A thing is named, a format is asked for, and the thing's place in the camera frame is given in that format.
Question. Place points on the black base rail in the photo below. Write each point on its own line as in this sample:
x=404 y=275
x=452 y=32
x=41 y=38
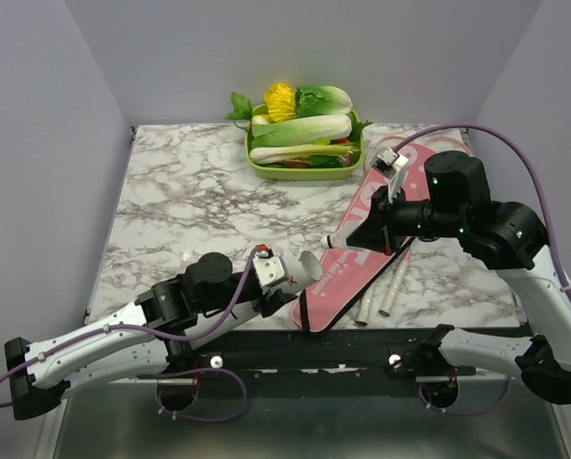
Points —
x=298 y=365

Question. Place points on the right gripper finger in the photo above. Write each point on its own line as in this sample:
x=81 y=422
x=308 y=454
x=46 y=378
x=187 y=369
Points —
x=379 y=203
x=369 y=234

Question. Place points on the yellow leafy vegetable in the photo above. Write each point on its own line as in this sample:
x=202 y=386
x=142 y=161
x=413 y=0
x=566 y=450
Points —
x=280 y=101

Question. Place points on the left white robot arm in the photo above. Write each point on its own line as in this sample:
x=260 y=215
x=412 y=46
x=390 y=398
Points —
x=159 y=331

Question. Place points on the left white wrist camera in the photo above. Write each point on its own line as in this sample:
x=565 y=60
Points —
x=271 y=272

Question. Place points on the white shuttlecock tube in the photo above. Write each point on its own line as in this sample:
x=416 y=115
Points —
x=304 y=270

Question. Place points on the green vegetable basket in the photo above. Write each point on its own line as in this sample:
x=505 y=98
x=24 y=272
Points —
x=314 y=168

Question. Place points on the white shuttlecock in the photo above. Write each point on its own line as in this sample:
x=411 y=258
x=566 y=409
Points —
x=338 y=239

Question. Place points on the white green napa cabbage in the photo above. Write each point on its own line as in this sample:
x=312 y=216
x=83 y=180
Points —
x=301 y=131

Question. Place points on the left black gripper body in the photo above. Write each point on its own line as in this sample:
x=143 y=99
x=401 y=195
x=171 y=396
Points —
x=273 y=300

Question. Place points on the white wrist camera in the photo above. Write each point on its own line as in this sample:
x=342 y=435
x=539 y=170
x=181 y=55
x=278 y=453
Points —
x=271 y=272
x=393 y=166

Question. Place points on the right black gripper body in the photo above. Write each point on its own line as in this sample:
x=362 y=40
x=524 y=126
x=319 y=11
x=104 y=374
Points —
x=386 y=218

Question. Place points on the white green celery stalk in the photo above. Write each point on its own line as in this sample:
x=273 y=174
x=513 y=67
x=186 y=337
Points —
x=273 y=155

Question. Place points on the dark green lettuce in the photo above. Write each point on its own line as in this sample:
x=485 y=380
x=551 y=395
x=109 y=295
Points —
x=321 y=100

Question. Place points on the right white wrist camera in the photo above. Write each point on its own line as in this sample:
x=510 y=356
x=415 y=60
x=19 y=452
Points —
x=393 y=166

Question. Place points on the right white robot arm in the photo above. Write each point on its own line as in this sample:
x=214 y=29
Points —
x=509 y=239

